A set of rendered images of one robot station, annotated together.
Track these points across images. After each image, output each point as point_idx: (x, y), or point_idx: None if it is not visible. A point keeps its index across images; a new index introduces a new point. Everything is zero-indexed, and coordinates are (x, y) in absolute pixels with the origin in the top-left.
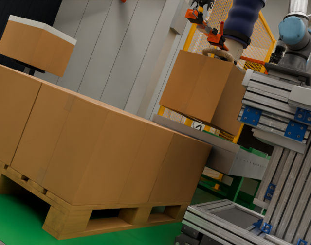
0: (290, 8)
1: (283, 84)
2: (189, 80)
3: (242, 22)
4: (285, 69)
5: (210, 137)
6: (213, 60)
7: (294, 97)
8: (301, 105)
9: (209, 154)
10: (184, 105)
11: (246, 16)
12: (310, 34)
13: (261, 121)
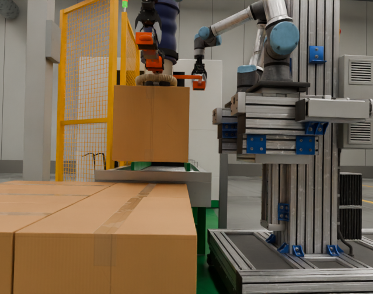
0: (272, 12)
1: (282, 100)
2: (142, 120)
3: (167, 37)
4: (284, 84)
5: (177, 175)
6: (163, 88)
7: (314, 113)
8: (319, 119)
9: None
10: (148, 152)
11: (169, 29)
12: None
13: (268, 146)
